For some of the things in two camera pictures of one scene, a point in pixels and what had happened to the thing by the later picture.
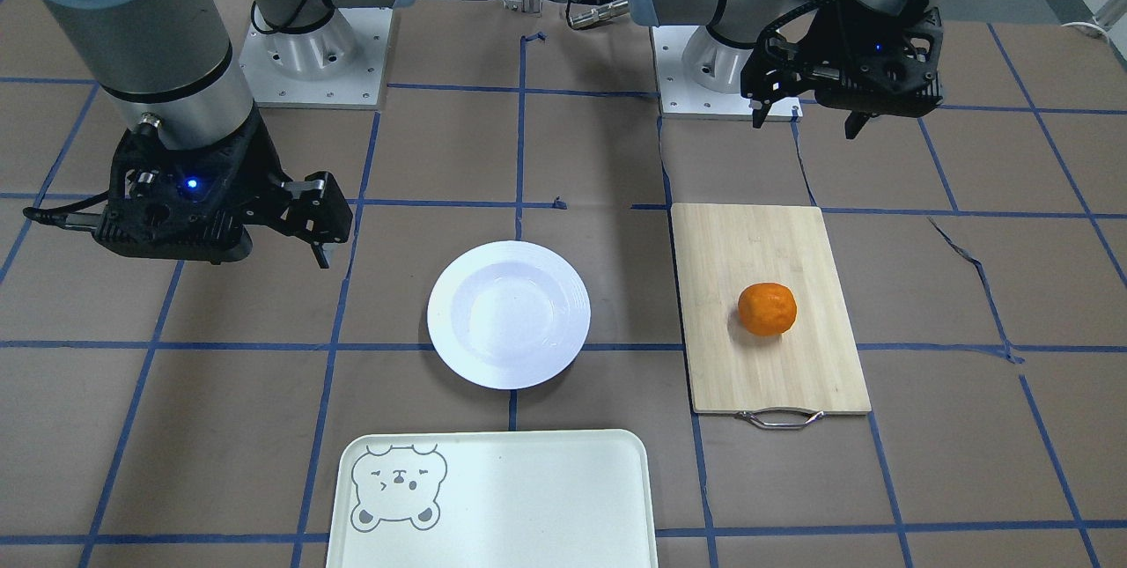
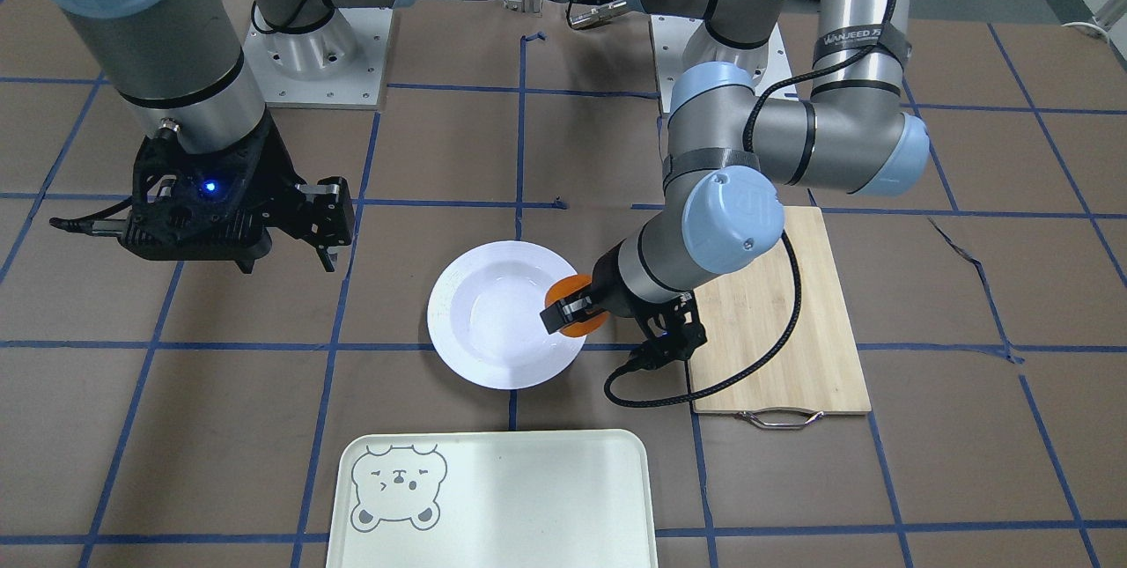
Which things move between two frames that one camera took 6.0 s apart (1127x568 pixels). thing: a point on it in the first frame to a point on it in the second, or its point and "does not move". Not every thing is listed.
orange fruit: [767, 309] to [563, 287]
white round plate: [510, 314] does not move
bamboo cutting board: [813, 366] does not move
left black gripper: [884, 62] to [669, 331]
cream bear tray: [567, 498] does not move
